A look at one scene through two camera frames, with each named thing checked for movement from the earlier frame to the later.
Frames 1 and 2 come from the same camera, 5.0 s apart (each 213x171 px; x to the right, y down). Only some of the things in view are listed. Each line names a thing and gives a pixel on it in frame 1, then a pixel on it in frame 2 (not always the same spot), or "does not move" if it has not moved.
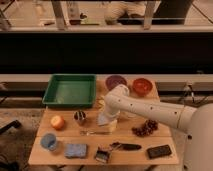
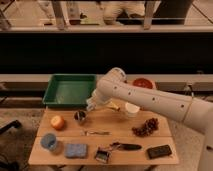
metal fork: x=86 y=133 does not move
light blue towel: x=102 y=118 -> x=91 y=106
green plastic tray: x=71 y=91 does not move
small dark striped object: x=79 y=115 does not move
